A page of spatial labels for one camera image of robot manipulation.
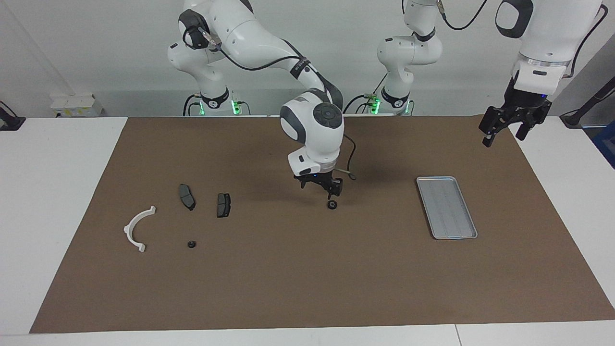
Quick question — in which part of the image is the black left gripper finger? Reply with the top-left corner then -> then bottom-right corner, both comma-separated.
516,111 -> 542,141
479,106 -> 506,148

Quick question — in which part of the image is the blue box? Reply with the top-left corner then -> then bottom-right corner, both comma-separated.
592,120 -> 615,169

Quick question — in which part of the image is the white semicircular plastic bracket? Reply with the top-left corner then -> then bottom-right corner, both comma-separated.
123,206 -> 157,253

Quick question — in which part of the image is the black table clamp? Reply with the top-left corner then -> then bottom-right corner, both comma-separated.
0,101 -> 25,131

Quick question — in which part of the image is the silver metal tray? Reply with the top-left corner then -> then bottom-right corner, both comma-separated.
416,176 -> 478,240

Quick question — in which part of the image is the curved dark brake pad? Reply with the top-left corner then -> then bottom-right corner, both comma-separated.
179,184 -> 196,211

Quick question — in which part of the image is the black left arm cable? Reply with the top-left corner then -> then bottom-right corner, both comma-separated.
435,0 -> 608,77

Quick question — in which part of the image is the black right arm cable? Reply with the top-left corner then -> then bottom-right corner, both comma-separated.
185,19 -> 357,181

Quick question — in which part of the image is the brown table mat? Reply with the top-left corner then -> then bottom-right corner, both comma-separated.
30,115 -> 615,334

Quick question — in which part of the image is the black left base cable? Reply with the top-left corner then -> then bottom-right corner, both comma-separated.
343,72 -> 387,114

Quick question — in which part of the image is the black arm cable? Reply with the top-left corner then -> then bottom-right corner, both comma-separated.
435,0 -> 608,77
185,19 -> 357,181

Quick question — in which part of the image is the white power strip box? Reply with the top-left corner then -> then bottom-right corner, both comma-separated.
50,94 -> 103,117

